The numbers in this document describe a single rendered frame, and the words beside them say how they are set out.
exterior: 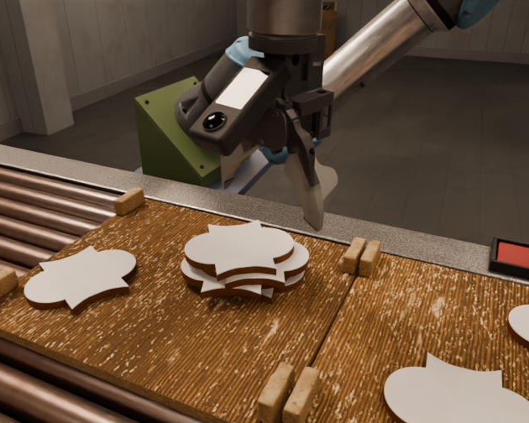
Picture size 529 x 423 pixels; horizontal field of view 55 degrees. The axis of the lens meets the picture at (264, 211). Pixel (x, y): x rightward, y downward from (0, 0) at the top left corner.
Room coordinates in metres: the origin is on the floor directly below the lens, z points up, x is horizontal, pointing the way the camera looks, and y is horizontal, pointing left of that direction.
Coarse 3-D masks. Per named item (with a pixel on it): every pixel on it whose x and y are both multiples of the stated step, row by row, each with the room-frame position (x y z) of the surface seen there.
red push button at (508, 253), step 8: (504, 248) 0.64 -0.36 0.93; (512, 248) 0.64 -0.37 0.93; (520, 248) 0.64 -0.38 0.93; (528, 248) 0.64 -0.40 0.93; (504, 256) 0.62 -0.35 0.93; (512, 256) 0.62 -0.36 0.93; (520, 256) 0.62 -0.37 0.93; (528, 256) 0.62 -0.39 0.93; (520, 264) 0.60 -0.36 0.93; (528, 264) 0.60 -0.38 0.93
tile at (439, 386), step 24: (432, 360) 0.39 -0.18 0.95; (408, 384) 0.36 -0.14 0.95; (432, 384) 0.36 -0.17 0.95; (456, 384) 0.36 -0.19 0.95; (480, 384) 0.36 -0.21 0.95; (408, 408) 0.33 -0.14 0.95; (432, 408) 0.33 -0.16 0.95; (456, 408) 0.33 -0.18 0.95; (480, 408) 0.33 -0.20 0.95; (504, 408) 0.33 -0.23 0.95; (528, 408) 0.33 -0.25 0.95
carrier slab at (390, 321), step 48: (384, 288) 0.53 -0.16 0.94; (432, 288) 0.53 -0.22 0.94; (480, 288) 0.53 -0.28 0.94; (528, 288) 0.53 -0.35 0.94; (336, 336) 0.44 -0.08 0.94; (384, 336) 0.44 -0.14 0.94; (432, 336) 0.44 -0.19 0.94; (480, 336) 0.44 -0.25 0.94; (336, 384) 0.37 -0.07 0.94; (384, 384) 0.37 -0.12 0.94; (528, 384) 0.37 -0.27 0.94
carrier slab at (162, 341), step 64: (64, 256) 0.61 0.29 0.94; (320, 256) 0.61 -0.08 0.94; (0, 320) 0.47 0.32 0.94; (64, 320) 0.47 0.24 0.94; (128, 320) 0.47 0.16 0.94; (192, 320) 0.47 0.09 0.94; (256, 320) 0.47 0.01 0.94; (320, 320) 0.47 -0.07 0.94; (128, 384) 0.38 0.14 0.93; (192, 384) 0.37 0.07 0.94; (256, 384) 0.37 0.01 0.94
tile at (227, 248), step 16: (208, 224) 0.62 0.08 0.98; (256, 224) 0.62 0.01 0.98; (192, 240) 0.58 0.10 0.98; (208, 240) 0.58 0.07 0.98; (224, 240) 0.58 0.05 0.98; (240, 240) 0.58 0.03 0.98; (256, 240) 0.58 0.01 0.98; (272, 240) 0.58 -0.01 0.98; (288, 240) 0.58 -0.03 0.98; (192, 256) 0.54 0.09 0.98; (208, 256) 0.54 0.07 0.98; (224, 256) 0.54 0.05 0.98; (240, 256) 0.54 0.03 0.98; (256, 256) 0.54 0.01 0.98; (272, 256) 0.54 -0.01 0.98; (288, 256) 0.55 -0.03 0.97; (224, 272) 0.51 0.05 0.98; (240, 272) 0.52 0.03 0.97; (256, 272) 0.52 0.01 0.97; (272, 272) 0.52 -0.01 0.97
